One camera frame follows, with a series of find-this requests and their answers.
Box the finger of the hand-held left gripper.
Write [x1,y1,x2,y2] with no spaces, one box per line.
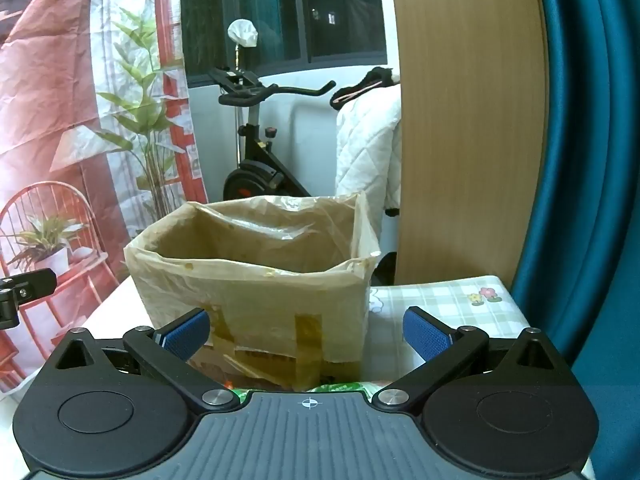
[0,268,57,331]

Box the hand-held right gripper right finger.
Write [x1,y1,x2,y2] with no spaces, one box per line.
[372,306,572,411]

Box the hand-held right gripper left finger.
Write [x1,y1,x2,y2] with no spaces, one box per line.
[47,308,241,413]

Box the plastic-lined cardboard box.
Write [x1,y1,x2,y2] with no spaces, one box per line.
[123,191,383,392]

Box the green snack packet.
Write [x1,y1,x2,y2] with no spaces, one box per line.
[235,380,382,403]

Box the black exercise bike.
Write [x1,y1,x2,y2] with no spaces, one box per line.
[207,66,337,201]

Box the white quilted blanket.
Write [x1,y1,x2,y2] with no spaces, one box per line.
[334,72,403,211]

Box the wooden board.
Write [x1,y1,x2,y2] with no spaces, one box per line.
[387,0,549,286]

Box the teal curtain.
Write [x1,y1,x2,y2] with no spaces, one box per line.
[510,0,640,480]

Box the black fluffy hanger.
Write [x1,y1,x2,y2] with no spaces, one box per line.
[330,66,397,111]

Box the white cloth cap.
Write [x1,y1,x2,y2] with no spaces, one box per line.
[227,19,259,48]

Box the dark window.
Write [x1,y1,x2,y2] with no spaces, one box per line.
[179,0,389,88]

